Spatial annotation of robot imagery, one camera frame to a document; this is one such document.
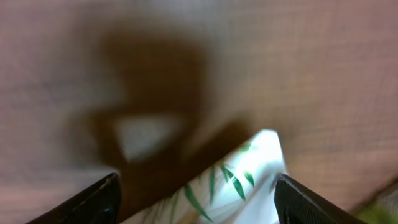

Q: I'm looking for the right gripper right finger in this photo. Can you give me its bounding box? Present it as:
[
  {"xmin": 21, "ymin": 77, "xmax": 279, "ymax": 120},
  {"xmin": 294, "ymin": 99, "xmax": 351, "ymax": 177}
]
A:
[{"xmin": 274, "ymin": 174, "xmax": 366, "ymax": 224}]

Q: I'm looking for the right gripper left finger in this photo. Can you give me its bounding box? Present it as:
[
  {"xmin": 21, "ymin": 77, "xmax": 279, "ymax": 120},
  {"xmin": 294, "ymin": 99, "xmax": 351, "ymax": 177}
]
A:
[{"xmin": 28, "ymin": 173, "xmax": 121, "ymax": 224}]

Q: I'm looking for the white tube with gold cap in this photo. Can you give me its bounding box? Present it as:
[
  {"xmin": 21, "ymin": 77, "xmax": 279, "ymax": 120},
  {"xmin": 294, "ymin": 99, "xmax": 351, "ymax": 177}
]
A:
[{"xmin": 123, "ymin": 129, "xmax": 287, "ymax": 224}]

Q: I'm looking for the yellow green sachet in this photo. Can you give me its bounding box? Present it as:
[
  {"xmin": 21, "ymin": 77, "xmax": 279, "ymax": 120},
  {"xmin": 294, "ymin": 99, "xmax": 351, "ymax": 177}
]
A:
[{"xmin": 356, "ymin": 200, "xmax": 397, "ymax": 224}]

